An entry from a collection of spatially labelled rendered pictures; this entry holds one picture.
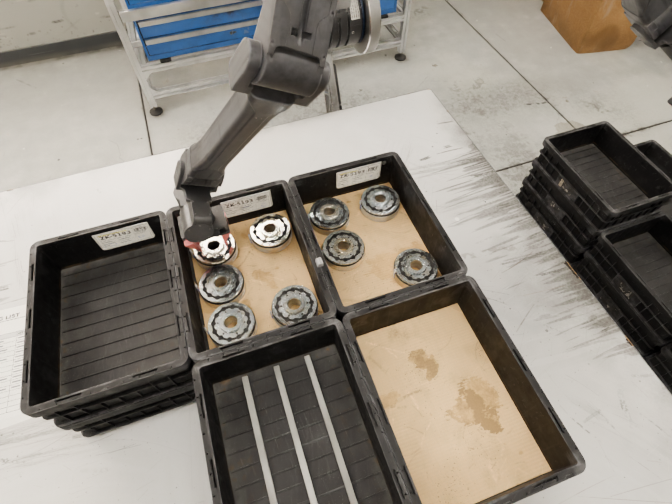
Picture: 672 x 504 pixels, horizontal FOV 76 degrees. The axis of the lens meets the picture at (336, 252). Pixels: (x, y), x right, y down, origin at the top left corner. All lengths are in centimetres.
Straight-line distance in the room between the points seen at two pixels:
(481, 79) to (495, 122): 43
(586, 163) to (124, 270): 170
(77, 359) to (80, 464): 23
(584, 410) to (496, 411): 28
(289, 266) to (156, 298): 32
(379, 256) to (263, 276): 29
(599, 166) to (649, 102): 147
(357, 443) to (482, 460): 24
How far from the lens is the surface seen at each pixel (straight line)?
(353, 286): 102
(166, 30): 275
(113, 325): 110
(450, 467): 92
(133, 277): 114
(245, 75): 55
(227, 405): 94
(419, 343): 97
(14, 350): 135
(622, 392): 125
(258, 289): 103
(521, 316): 122
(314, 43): 56
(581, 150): 206
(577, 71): 350
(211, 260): 106
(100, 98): 326
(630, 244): 197
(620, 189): 197
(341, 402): 92
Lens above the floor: 172
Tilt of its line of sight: 56 degrees down
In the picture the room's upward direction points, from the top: straight up
